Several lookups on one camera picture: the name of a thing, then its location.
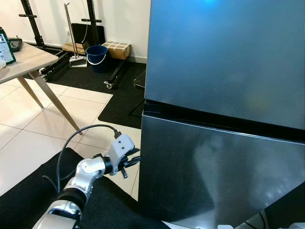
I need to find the grey fridge lower door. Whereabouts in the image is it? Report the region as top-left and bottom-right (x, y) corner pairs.
(138, 114), (305, 229)

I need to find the grey fridge door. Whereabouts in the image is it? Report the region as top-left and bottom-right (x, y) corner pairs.
(138, 114), (305, 229)
(144, 0), (305, 130)

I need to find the grey steel fridge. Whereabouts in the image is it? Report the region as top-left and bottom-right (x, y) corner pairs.
(138, 0), (305, 229)

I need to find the grey fridge upper door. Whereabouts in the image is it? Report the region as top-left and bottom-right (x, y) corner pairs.
(144, 0), (305, 130)

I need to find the black floor mat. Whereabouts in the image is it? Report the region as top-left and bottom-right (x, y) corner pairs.
(45, 60), (146, 129)

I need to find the blue bucket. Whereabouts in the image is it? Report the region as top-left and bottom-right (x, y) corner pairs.
(86, 45), (109, 73)

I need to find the printed cardboard box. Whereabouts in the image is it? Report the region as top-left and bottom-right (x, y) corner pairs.
(102, 41), (132, 60)

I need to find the silver mop pole white base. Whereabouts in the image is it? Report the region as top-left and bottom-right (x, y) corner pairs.
(64, 1), (88, 67)

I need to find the low wooden box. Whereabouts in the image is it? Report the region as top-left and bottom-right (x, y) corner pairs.
(62, 42), (86, 54)

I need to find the black square panel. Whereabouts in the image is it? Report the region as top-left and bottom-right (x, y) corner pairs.
(71, 23), (105, 46)

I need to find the light wooden dining table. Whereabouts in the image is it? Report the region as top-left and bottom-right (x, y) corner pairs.
(0, 42), (84, 135)

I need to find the black exercise rack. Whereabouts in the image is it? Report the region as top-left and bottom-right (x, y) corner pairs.
(19, 0), (132, 90)

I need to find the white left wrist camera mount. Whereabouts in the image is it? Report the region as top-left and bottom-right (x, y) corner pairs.
(106, 134), (135, 165)

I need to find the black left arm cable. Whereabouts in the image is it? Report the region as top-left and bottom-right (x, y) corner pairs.
(42, 124), (122, 194)

